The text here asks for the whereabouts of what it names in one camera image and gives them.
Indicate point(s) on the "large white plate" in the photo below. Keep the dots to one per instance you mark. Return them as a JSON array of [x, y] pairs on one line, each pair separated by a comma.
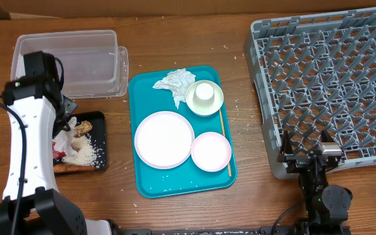
[[163, 140]]

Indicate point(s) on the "clear plastic storage bin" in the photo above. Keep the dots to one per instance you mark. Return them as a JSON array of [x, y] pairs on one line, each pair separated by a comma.
[[94, 64]]

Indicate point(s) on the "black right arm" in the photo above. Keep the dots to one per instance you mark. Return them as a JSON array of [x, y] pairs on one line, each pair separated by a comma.
[[326, 205]]

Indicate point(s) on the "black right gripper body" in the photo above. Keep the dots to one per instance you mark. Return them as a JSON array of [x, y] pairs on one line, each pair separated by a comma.
[[298, 160]]

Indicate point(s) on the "black plastic tray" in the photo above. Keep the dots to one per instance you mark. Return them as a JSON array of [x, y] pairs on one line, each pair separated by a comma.
[[98, 136]]

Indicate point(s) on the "grey dishwasher rack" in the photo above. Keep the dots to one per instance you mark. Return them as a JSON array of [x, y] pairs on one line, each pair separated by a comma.
[[316, 73]]

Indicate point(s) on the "small white plate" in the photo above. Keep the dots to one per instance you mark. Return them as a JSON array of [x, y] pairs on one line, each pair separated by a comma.
[[207, 152]]

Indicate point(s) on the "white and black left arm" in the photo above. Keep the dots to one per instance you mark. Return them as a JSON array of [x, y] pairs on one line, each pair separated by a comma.
[[38, 112]]

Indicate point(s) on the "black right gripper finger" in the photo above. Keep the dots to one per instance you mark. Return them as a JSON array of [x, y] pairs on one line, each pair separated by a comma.
[[286, 147], [325, 137]]

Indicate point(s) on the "brown food chunk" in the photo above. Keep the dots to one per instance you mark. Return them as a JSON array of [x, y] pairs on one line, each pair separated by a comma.
[[82, 129]]

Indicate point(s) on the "red snack wrapper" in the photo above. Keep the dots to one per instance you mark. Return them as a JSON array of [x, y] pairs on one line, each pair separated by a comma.
[[58, 154]]

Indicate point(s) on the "wooden chopstick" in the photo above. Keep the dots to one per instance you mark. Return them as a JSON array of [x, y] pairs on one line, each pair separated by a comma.
[[227, 146]]

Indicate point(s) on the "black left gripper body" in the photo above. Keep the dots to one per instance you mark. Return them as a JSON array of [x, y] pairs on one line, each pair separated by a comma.
[[65, 109]]

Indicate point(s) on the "white napkin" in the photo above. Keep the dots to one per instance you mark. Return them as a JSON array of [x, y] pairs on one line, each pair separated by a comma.
[[178, 82], [63, 141]]

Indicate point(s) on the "white cup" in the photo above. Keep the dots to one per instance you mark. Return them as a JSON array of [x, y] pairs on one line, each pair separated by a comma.
[[204, 91]]

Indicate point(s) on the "white bowl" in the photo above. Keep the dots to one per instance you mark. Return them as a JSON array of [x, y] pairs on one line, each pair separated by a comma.
[[204, 108]]

